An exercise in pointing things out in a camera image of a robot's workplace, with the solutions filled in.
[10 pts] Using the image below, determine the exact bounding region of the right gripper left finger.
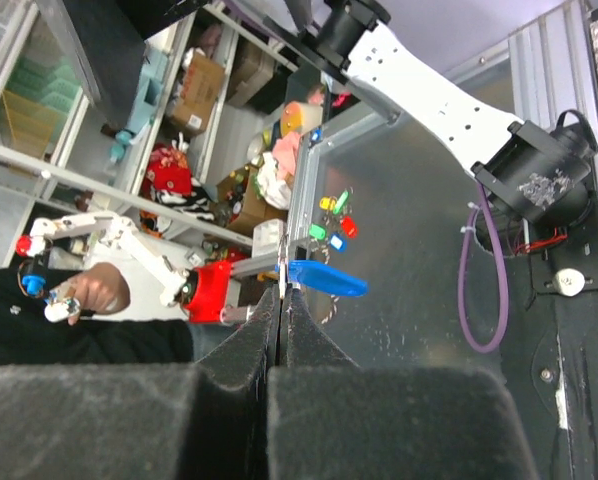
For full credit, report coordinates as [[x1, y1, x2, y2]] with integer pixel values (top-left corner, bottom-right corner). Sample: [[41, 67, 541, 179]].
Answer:
[[0, 290, 279, 479]]

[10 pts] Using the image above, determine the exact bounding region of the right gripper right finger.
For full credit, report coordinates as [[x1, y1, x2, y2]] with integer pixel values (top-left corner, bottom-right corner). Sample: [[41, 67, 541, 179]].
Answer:
[[267, 290, 537, 479]]

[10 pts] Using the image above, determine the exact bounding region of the blue key tag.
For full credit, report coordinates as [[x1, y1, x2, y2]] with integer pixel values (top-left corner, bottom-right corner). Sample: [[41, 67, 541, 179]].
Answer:
[[288, 260, 368, 297]]

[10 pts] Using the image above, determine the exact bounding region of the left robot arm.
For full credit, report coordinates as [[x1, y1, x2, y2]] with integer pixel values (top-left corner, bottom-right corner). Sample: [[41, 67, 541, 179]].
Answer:
[[262, 1, 598, 227]]

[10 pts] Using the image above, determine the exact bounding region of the operator hand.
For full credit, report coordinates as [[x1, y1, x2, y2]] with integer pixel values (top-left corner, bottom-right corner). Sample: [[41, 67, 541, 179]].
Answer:
[[49, 262, 131, 325]]

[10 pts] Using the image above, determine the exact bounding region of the pile of coloured key tags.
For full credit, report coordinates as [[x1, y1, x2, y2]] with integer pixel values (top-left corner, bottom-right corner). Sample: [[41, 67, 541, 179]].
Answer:
[[308, 187, 359, 253]]

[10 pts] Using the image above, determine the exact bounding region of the cardboard box on shelf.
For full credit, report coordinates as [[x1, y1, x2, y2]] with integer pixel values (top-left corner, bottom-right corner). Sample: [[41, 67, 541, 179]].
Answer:
[[166, 48, 225, 136]]

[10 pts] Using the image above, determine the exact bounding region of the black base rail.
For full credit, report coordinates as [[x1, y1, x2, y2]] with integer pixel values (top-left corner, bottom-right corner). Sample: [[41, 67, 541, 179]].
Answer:
[[498, 189, 598, 480]]

